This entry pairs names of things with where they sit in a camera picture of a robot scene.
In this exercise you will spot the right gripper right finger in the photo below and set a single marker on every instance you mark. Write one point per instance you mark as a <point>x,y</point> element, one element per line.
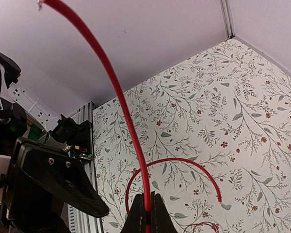
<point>160,220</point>

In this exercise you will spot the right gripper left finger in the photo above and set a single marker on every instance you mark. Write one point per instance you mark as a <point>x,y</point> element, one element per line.
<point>136,219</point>

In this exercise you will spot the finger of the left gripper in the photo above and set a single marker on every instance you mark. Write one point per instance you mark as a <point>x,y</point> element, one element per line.
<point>38,173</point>

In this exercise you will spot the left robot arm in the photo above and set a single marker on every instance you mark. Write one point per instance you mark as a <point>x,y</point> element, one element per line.
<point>22,114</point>

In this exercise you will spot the floral table mat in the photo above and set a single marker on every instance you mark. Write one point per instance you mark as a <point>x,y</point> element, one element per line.
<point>217,130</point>

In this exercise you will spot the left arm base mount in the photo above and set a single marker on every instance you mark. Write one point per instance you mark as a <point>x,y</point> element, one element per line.
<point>75,136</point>

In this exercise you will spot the aluminium front rail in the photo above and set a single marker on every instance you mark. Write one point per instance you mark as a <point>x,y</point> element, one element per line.
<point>78,221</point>

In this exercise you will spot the left aluminium frame post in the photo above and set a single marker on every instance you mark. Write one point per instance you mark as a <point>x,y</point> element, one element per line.
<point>227,17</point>

